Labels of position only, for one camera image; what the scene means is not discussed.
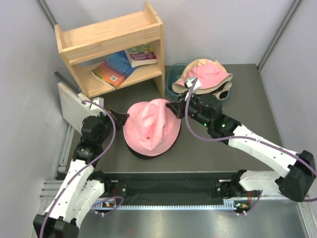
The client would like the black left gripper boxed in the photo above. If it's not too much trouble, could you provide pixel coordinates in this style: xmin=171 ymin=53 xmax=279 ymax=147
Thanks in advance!
xmin=96 ymin=108 xmax=129 ymax=144

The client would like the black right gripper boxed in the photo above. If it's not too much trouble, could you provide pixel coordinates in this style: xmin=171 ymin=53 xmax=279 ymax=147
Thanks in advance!
xmin=166 ymin=90 xmax=211 ymax=128

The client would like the pink bucket hat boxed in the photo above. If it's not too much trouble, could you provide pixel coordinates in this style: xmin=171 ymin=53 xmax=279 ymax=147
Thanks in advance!
xmin=184 ymin=62 xmax=232 ymax=90
xmin=123 ymin=99 xmax=181 ymax=158

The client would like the black bucket hat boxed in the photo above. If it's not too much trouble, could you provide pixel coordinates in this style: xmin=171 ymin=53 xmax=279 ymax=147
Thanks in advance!
xmin=125 ymin=134 xmax=180 ymax=160

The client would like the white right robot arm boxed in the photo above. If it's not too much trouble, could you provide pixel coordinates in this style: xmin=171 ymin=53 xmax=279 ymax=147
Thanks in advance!
xmin=166 ymin=93 xmax=317 ymax=202

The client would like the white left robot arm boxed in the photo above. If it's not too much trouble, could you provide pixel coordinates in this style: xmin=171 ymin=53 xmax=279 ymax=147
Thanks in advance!
xmin=33 ymin=109 xmax=129 ymax=238

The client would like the teal plastic basin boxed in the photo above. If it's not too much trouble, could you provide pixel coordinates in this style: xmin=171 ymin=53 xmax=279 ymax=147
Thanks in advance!
xmin=165 ymin=63 xmax=232 ymax=102

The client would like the beige bucket hat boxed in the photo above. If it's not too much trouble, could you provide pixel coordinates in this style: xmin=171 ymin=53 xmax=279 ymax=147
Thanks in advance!
xmin=172 ymin=59 xmax=232 ymax=95

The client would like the grey flat board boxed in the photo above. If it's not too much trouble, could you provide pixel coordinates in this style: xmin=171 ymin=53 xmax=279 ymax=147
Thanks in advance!
xmin=54 ymin=71 xmax=98 ymax=134

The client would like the blue orange paperback book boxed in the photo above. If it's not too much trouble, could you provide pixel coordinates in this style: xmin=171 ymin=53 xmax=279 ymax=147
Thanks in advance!
xmin=91 ymin=51 xmax=139 ymax=90

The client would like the green purple paperback book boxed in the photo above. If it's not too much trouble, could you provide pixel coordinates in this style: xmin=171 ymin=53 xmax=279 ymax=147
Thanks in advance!
xmin=125 ymin=43 xmax=157 ymax=68

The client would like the wooden bookshelf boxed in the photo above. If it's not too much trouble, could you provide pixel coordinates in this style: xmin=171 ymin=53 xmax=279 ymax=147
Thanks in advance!
xmin=54 ymin=1 xmax=165 ymax=98

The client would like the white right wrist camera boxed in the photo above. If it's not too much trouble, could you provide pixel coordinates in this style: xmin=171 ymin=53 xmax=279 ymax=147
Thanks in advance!
xmin=184 ymin=76 xmax=202 ymax=93

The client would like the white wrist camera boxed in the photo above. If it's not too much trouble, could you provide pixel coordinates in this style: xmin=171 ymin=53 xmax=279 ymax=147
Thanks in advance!
xmin=184 ymin=76 xmax=202 ymax=93
xmin=82 ymin=97 xmax=104 ymax=111

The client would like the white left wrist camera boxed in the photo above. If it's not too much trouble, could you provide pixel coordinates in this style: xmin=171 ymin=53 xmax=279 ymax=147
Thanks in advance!
xmin=82 ymin=97 xmax=104 ymax=111

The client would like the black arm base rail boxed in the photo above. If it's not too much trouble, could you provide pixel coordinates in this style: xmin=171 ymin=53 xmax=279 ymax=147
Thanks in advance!
xmin=88 ymin=171 xmax=260 ymax=207

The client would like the grey slotted cable duct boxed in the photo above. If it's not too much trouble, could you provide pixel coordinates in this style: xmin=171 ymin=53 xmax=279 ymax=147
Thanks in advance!
xmin=90 ymin=199 xmax=251 ymax=213

